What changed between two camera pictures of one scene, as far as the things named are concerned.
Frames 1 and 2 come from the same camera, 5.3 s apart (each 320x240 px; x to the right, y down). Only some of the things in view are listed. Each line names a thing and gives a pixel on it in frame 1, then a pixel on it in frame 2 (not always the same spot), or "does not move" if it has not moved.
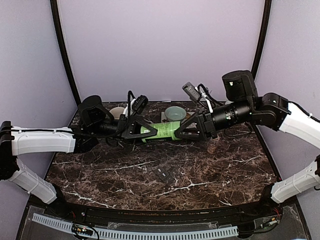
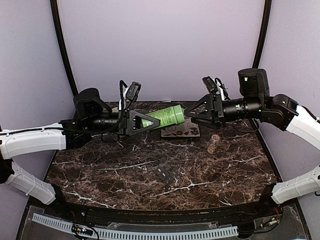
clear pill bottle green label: [212, 144] does not move
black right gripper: [208, 126] → [213, 102]
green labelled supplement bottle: [165, 131] → [171, 116]
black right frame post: [259, 52] does not move
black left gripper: [126, 129] → [127, 123]
